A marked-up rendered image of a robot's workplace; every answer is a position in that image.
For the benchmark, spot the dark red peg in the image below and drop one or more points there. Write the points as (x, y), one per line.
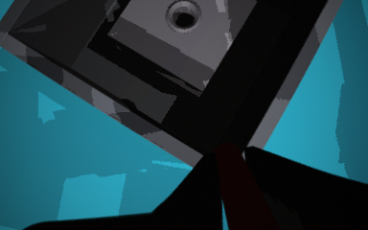
(244, 204)

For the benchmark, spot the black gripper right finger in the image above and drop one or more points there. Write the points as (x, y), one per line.
(303, 198)

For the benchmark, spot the grey plate with hole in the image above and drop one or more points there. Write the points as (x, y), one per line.
(181, 41)

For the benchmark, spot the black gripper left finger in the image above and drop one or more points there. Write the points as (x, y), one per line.
(195, 204)

